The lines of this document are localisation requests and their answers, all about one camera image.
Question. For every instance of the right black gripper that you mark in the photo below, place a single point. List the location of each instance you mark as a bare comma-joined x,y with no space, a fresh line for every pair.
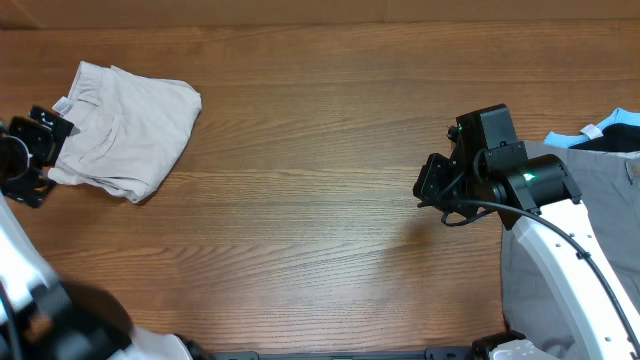
428,190

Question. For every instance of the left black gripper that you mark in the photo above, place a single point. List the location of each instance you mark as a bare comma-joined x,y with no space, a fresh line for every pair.
49,144

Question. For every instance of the beige shorts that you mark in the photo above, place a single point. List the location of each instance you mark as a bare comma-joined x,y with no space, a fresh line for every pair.
128,130

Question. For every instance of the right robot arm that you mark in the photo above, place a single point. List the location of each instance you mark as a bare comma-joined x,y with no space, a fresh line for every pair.
538,200

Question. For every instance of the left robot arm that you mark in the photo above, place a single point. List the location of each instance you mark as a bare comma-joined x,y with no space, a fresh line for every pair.
42,315

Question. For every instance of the grey shorts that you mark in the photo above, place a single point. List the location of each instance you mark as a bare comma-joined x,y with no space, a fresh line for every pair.
609,183

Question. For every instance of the blue and black garment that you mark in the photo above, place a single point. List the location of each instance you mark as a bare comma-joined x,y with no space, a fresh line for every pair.
619,132

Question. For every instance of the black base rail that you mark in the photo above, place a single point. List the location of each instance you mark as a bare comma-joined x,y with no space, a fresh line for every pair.
430,353

